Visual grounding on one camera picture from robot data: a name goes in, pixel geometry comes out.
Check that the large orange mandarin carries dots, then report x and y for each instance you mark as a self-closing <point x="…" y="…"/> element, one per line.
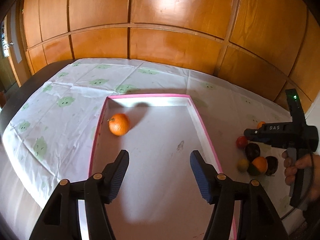
<point x="260" y="124"/>

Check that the white green-patterned tablecloth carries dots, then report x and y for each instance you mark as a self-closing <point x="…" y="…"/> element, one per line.
<point x="44" y="138"/>

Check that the wooden cabinet wall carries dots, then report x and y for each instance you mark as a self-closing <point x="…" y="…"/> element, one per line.
<point x="265" y="46"/>

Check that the orange mandarin with leaf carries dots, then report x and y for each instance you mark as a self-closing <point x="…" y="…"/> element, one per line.
<point x="259" y="166"/>

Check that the red cherry tomato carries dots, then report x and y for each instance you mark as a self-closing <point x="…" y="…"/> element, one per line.
<point x="241" y="142"/>

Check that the wooden door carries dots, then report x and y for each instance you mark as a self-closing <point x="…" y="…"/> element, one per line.
<point x="14" y="45"/>

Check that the dark brown passion fruit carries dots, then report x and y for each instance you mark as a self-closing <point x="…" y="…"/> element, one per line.
<point x="272" y="165"/>

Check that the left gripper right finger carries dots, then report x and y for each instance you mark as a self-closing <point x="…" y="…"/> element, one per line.
<point x="258" y="216"/>

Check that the pink-rimmed white tray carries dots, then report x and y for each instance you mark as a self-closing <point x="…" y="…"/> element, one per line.
<point x="159" y="197"/>

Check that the small yellow-brown longan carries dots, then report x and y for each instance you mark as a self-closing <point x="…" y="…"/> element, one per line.
<point x="242" y="165"/>

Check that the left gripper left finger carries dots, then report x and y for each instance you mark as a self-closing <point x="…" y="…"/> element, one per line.
<point x="60" y="216"/>

